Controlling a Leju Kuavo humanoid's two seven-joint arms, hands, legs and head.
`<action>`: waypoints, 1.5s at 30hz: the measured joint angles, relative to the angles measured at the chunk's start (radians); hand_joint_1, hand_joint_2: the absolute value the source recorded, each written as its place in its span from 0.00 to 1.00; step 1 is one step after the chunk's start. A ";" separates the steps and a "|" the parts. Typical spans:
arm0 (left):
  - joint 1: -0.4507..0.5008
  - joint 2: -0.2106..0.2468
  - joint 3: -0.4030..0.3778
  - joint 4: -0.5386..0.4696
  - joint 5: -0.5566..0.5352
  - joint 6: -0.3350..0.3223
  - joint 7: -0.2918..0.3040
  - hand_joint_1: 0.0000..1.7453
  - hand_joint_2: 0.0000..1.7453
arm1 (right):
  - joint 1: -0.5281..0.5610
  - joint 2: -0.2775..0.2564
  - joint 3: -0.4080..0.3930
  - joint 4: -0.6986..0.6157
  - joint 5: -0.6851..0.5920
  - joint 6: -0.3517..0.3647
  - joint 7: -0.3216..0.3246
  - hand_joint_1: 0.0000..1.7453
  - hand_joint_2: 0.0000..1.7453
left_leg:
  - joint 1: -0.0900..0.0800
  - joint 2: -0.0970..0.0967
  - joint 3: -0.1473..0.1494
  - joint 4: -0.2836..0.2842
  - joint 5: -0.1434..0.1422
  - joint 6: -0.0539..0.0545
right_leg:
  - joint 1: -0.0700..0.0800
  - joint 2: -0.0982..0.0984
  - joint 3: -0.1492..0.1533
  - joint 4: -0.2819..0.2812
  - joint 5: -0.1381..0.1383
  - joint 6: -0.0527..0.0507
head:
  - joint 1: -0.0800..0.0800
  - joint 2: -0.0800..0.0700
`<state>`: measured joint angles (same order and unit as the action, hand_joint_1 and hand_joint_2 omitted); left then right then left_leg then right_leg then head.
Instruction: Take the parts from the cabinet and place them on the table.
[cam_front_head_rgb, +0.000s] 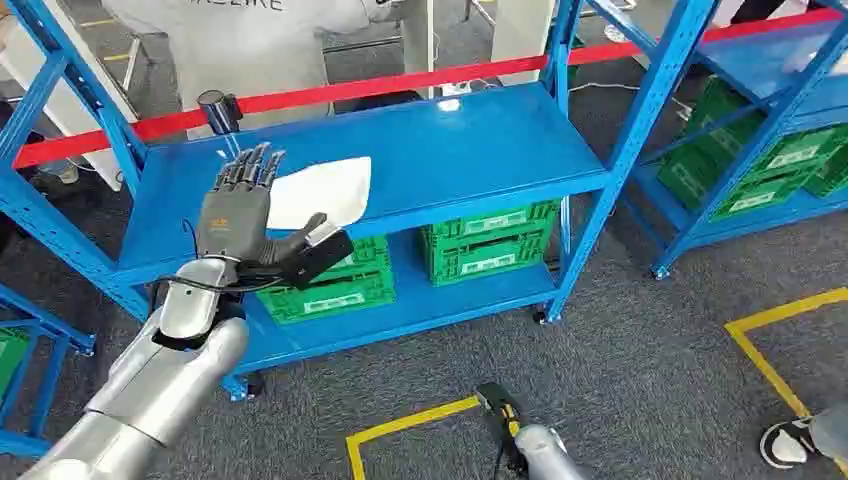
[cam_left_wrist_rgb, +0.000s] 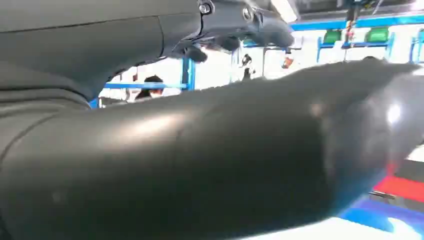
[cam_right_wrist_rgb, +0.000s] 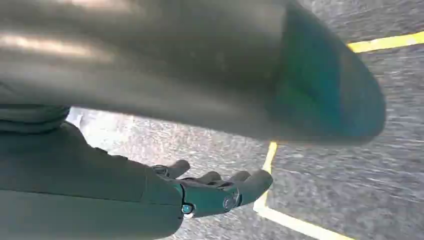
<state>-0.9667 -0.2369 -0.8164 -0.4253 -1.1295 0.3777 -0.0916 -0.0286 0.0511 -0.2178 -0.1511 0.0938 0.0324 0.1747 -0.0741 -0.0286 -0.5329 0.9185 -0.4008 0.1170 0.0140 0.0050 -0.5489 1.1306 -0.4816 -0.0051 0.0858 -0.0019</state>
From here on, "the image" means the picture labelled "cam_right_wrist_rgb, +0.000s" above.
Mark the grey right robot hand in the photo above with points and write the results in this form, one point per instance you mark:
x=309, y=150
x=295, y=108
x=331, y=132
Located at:
x=198, y=66

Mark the yellow floor tape square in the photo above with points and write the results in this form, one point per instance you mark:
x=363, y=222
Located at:
x=298, y=224

